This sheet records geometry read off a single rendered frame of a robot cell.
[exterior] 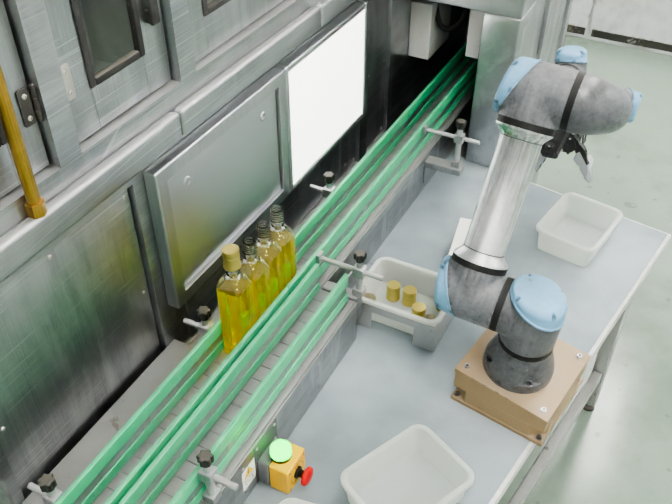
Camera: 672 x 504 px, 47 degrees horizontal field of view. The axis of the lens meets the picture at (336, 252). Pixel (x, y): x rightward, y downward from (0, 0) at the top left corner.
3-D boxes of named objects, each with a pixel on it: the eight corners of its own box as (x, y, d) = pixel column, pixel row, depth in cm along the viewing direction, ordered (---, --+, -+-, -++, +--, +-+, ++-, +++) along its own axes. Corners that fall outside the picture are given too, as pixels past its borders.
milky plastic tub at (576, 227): (619, 236, 221) (626, 211, 215) (586, 278, 207) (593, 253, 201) (562, 213, 229) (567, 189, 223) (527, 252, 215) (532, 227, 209)
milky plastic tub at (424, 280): (379, 278, 204) (380, 253, 199) (460, 306, 196) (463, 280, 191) (349, 320, 192) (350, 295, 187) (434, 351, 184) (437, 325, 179)
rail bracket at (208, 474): (212, 487, 142) (205, 443, 134) (246, 504, 140) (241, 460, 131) (200, 505, 140) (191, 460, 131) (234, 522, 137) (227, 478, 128)
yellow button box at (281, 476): (276, 456, 162) (275, 434, 158) (308, 470, 160) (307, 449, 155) (259, 482, 158) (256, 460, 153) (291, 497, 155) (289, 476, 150)
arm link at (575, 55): (551, 55, 189) (559, 42, 195) (549, 97, 195) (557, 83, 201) (584, 57, 186) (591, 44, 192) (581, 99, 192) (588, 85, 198)
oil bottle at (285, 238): (277, 288, 183) (273, 215, 169) (298, 295, 181) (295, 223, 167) (265, 302, 179) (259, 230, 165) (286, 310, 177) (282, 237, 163)
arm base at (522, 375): (564, 362, 170) (576, 333, 163) (531, 406, 162) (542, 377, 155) (504, 327, 177) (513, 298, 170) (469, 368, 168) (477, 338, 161)
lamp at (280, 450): (277, 441, 156) (276, 432, 154) (296, 450, 155) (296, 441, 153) (265, 458, 153) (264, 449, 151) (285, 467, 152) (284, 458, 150)
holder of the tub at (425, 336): (360, 274, 206) (361, 251, 201) (458, 307, 197) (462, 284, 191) (330, 314, 195) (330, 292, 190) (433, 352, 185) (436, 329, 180)
